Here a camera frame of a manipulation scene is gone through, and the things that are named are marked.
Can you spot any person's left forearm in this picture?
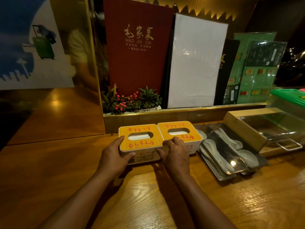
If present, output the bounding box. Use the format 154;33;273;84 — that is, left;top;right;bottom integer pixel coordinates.
38;172;112;229

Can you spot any red menu book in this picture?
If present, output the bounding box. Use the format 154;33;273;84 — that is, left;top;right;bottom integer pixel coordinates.
103;0;175;97

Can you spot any wooden box with clear lid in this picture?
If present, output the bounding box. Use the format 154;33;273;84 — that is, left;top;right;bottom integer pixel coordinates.
223;107;305;158

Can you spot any white menu board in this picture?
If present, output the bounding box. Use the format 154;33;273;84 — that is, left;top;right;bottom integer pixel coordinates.
167;13;229;109

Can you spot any tall green artificial succulent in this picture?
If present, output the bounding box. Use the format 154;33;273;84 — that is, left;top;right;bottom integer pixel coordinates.
102;83;118;113

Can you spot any black menu book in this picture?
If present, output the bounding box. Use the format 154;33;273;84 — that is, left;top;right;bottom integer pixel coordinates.
214;39;241;106

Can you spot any clear container with green lid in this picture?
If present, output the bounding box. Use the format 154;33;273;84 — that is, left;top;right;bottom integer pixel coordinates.
266;89;305;120

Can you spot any person's right hand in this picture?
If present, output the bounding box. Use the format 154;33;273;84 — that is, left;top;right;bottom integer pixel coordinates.
156;136;191;182

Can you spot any shiny metal tray lid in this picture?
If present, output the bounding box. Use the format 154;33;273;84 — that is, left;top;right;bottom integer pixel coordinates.
200;131;249;175

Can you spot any perforated metal cutlery tray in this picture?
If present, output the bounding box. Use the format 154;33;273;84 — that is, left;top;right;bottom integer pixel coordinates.
193;123;270;182

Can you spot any person's left hand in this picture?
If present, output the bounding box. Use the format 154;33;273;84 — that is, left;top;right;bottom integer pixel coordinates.
96;135;137;182

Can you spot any yellow lid tissue box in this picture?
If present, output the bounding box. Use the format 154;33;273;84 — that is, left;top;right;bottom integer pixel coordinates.
157;121;203;155
118;124;164;165

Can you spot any person's right forearm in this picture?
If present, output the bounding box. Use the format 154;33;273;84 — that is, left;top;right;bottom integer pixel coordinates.
173;175;237;229

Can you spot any spiky green artificial succulent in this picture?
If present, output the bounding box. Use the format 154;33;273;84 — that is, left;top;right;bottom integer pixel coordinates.
139;86;163;109

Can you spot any dark green laminated menu card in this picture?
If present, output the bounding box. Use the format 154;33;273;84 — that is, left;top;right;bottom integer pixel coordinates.
237;40;288;104

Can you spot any white planter trough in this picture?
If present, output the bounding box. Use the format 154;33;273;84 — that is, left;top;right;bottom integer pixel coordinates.
104;105;162;116

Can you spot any gold mirrored panel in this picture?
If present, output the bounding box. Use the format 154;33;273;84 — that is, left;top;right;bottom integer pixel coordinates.
7;0;106;146

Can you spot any red berry artificial sprig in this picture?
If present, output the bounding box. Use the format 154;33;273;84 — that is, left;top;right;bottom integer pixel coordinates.
112;91;141;114

